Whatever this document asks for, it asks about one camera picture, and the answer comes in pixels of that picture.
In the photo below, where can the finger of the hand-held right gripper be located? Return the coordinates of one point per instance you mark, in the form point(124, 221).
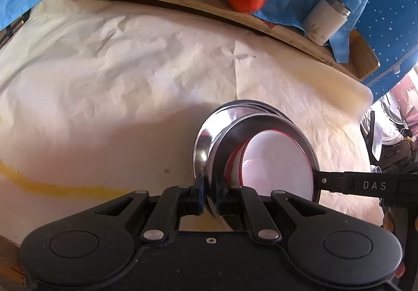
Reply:
point(352, 184)

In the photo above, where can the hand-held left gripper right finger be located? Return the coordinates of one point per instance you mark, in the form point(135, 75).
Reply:
point(222, 201)

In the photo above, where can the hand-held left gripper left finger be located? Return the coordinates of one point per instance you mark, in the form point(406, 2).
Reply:
point(198, 194)

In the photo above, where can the stainless steel bowl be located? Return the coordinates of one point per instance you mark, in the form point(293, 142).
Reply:
point(209, 134)

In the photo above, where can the white enamel bowl red rim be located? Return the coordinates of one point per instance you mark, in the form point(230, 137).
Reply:
point(277, 163)

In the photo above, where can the stainless steel plate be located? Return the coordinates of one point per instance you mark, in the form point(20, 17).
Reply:
point(261, 123)

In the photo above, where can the grey cloth pile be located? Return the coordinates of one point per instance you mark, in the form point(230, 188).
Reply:
point(392, 128)

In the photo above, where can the white crumpled paper sheet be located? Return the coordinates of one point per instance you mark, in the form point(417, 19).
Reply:
point(114, 82)

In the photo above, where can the white tumbler steel lid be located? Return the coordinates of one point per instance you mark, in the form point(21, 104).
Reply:
point(323, 22)

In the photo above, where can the blue white-dotted cloth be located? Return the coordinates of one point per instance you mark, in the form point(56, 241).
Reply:
point(388, 17)

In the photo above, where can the wooden board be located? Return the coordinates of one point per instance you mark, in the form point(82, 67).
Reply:
point(196, 0)

